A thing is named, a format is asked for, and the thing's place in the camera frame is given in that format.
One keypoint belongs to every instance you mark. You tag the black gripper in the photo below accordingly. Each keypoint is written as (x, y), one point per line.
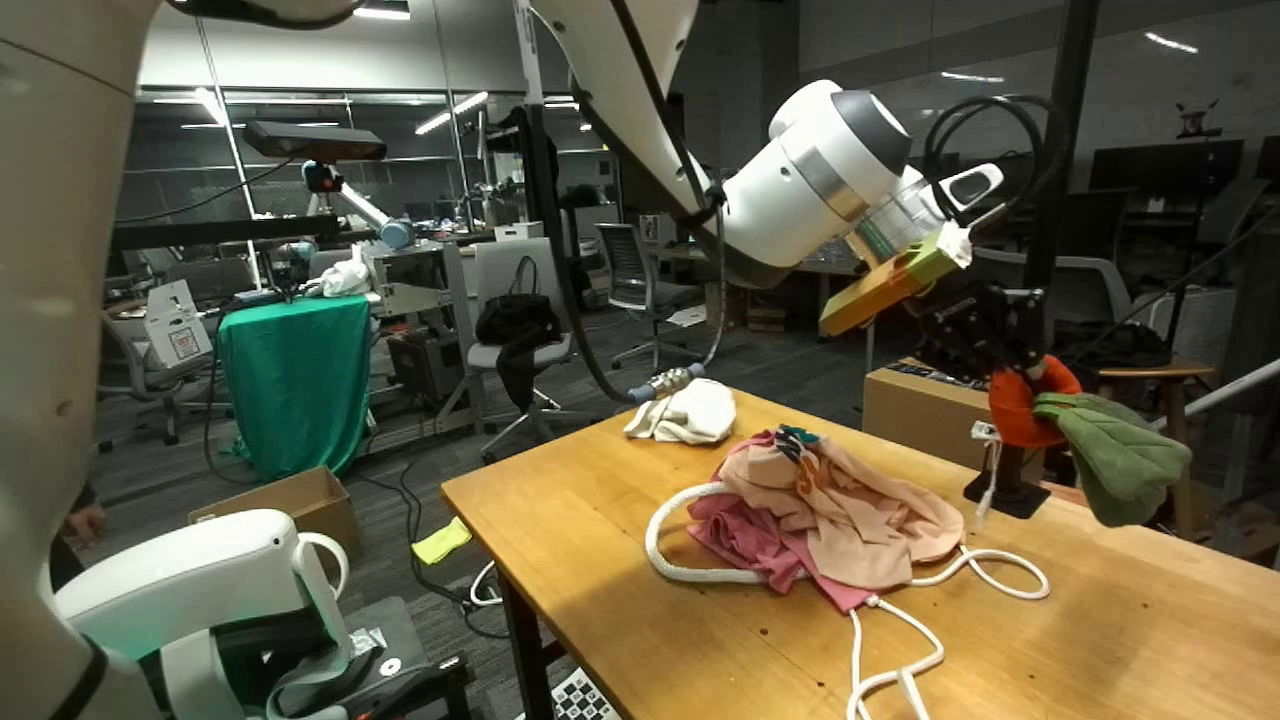
(976, 326)

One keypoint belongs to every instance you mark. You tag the orange plush carrot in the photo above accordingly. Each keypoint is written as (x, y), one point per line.
(1120, 460)

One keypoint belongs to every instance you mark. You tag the peach cloth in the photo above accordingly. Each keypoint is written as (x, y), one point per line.
(857, 525)

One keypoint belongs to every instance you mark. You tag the white towel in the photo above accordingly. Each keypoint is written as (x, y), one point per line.
(698, 412)

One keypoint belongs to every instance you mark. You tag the pink cloth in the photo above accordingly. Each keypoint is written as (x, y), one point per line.
(754, 540)

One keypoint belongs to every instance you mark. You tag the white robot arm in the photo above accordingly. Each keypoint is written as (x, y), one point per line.
(834, 167)

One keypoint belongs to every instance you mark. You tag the cardboard box on floor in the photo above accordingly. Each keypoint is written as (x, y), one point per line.
(906, 401)

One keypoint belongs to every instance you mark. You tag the small printed card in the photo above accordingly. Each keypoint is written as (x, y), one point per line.
(986, 434)

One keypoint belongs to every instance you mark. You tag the black vertical pole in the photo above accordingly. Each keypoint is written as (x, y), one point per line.
(1042, 254)

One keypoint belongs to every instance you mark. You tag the wooden stool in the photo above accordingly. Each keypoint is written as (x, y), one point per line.
(1165, 394)

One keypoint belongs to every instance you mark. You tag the small cardboard box floor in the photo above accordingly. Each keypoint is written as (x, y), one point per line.
(317, 500)

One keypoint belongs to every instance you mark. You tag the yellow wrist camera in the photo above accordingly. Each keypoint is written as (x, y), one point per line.
(898, 282)

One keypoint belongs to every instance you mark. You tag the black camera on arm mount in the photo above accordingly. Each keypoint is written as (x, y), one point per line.
(317, 150)

